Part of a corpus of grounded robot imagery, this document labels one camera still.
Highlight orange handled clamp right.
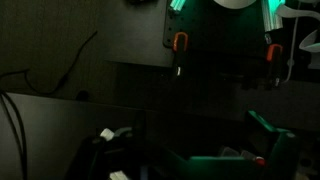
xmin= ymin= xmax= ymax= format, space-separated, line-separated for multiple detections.
xmin=266 ymin=44 xmax=283 ymax=87

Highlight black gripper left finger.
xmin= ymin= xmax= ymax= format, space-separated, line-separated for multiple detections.
xmin=65 ymin=127 xmax=140 ymax=180

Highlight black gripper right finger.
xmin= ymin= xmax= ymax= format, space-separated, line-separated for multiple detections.
xmin=188 ymin=111 xmax=300 ymax=180

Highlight orange handled clamp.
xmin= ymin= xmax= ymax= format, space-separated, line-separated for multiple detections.
xmin=266 ymin=44 xmax=283 ymax=87
xmin=173 ymin=32 xmax=188 ymax=78

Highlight orange handled clamp left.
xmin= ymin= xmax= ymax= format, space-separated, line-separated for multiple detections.
xmin=173 ymin=32 xmax=188 ymax=78

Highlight thin black cable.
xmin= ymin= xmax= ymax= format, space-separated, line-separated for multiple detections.
xmin=0 ymin=30 xmax=99 ymax=96

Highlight white cable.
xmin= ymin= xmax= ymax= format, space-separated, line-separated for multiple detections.
xmin=283 ymin=9 xmax=320 ymax=84

